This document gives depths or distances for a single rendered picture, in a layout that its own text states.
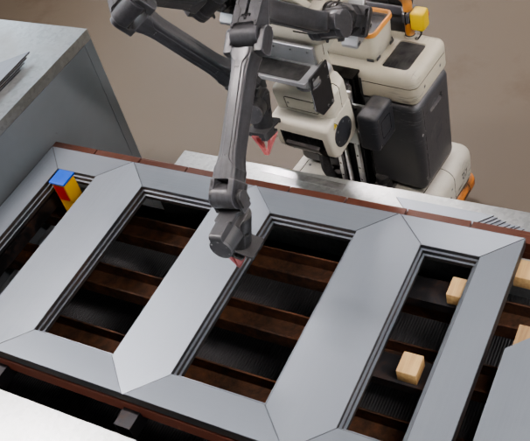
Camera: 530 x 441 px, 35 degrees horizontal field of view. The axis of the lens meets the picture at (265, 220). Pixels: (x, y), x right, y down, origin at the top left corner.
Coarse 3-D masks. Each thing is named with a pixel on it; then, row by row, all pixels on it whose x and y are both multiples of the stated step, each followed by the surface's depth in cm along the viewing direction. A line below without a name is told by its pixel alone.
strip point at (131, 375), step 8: (120, 360) 213; (128, 360) 213; (120, 368) 211; (128, 368) 211; (136, 368) 210; (144, 368) 210; (152, 368) 209; (120, 376) 210; (128, 376) 209; (136, 376) 209; (144, 376) 208; (152, 376) 208; (160, 376) 207; (120, 384) 208; (128, 384) 208; (136, 384) 207; (144, 384) 207
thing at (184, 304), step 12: (168, 288) 227; (156, 300) 225; (168, 300) 224; (180, 300) 223; (192, 300) 222; (204, 300) 221; (168, 312) 221; (180, 312) 220; (192, 312) 219; (204, 312) 218
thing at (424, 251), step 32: (160, 192) 256; (288, 224) 237; (320, 224) 231; (96, 256) 244; (416, 256) 217; (448, 256) 216; (224, 288) 223; (0, 352) 225; (192, 352) 213; (352, 416) 192
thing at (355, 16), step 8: (352, 8) 232; (360, 8) 234; (368, 8) 233; (352, 16) 232; (360, 16) 234; (368, 16) 233; (352, 24) 233; (360, 24) 235; (368, 24) 234; (352, 32) 236; (360, 32) 235
